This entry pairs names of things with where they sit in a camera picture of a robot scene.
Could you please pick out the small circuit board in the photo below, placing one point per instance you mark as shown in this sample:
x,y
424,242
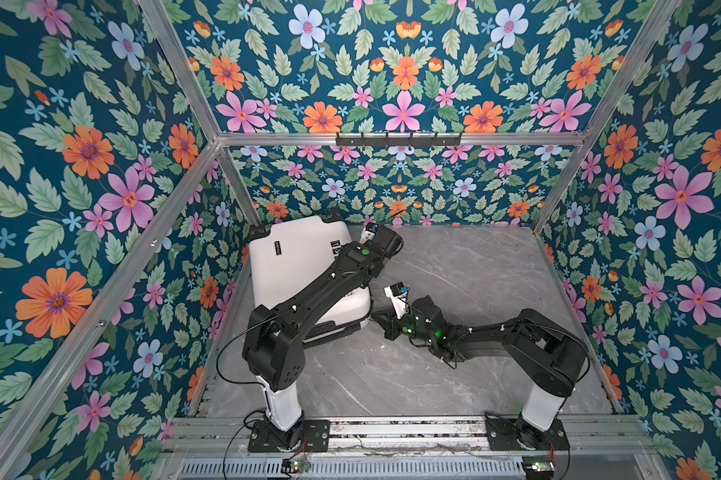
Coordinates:
x,y
538,469
295,467

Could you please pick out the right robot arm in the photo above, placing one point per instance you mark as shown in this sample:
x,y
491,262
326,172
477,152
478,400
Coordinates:
x,y
550,356

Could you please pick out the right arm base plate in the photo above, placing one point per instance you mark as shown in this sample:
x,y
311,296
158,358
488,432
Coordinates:
x,y
509,434

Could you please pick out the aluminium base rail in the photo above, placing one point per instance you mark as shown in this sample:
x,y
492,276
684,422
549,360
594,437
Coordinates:
x,y
588,434

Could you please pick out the white slotted cable duct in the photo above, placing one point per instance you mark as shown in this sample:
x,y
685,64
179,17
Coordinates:
x,y
353,468

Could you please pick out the white hard-shell suitcase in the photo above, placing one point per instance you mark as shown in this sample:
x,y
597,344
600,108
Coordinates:
x,y
286,257

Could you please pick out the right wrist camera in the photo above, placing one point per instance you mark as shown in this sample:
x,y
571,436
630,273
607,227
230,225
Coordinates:
x,y
397,293

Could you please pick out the left small circuit board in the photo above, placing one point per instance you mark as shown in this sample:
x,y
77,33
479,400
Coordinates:
x,y
295,467

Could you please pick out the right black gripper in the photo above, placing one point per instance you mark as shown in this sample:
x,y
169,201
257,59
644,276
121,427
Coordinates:
x,y
390,324

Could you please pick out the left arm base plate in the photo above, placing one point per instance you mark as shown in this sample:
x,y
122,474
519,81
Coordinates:
x,y
308,435

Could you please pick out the black wall hook rack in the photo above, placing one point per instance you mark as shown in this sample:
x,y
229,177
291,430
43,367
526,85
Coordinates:
x,y
387,139

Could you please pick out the right small circuit board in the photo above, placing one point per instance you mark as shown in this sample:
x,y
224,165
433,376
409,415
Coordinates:
x,y
538,469

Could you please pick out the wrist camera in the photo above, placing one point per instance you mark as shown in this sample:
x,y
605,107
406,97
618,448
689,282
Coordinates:
x,y
368,232
397,293

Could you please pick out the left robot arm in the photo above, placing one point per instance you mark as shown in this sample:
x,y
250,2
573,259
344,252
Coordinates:
x,y
274,345

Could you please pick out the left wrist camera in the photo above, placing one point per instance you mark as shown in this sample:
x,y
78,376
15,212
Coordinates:
x,y
368,232

